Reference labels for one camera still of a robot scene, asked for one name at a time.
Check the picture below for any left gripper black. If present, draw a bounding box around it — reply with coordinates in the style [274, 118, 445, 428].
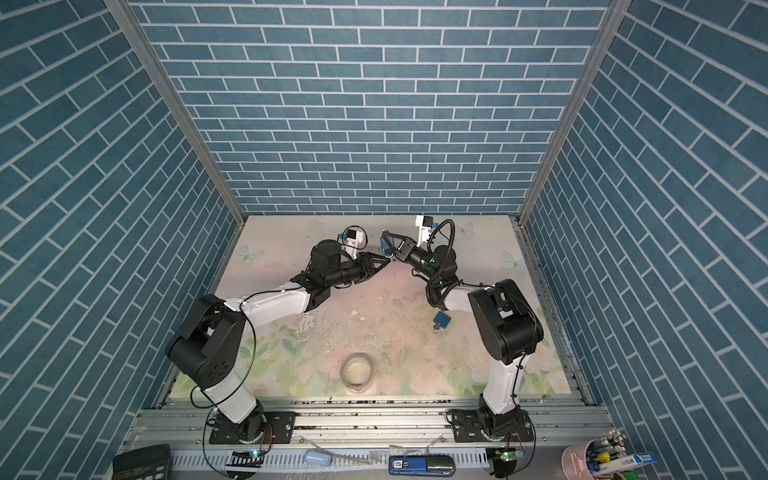
[323, 251, 389, 289]

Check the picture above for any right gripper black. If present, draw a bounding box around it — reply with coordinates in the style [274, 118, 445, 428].
[385, 235, 441, 287]

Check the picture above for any blue padlock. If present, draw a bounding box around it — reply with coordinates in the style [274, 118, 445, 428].
[380, 238, 396, 258]
[433, 311, 451, 333]

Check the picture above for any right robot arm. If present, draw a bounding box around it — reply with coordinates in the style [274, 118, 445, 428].
[381, 219, 544, 443]

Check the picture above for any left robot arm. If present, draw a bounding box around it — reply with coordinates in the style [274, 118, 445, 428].
[166, 240, 390, 444]

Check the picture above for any clear tape roll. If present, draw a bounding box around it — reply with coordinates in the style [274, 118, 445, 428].
[340, 353, 374, 393]

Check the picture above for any light blue small object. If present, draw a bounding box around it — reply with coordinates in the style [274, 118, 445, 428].
[304, 449, 333, 467]

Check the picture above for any blue black device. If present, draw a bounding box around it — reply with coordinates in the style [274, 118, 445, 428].
[388, 454, 456, 478]

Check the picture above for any pink pen cup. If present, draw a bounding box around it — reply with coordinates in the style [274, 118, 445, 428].
[561, 443, 595, 480]

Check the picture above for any black calculator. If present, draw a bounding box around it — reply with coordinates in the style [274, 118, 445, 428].
[112, 444, 172, 480]

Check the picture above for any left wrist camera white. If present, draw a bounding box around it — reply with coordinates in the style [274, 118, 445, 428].
[339, 225, 368, 260]

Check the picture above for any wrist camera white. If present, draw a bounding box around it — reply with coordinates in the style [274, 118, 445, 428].
[415, 215, 434, 246]
[339, 225, 368, 260]

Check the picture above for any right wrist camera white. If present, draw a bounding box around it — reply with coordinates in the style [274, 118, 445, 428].
[415, 215, 434, 246]

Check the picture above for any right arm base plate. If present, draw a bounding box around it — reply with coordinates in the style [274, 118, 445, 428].
[445, 407, 535, 443]

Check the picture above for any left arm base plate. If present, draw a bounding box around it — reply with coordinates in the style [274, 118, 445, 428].
[206, 410, 296, 445]

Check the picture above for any aluminium mounting rail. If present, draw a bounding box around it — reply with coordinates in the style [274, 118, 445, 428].
[123, 396, 613, 449]

